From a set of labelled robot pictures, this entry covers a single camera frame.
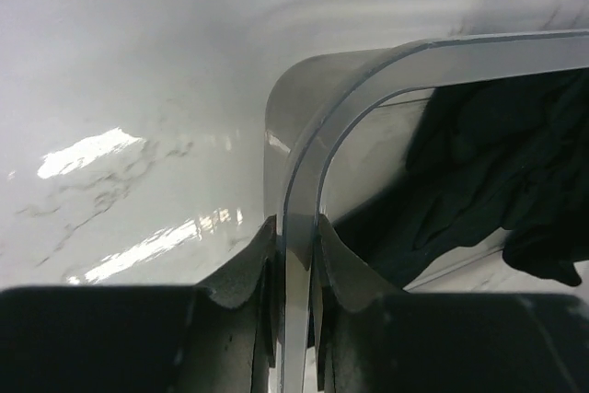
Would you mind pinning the clear plastic bin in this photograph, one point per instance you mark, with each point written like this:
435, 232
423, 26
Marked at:
336, 126

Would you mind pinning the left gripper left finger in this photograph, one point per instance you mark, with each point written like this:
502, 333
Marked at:
217, 335

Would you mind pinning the black t shirt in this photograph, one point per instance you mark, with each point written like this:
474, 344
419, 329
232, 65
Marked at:
507, 154

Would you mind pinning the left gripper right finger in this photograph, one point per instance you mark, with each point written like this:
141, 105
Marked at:
371, 336

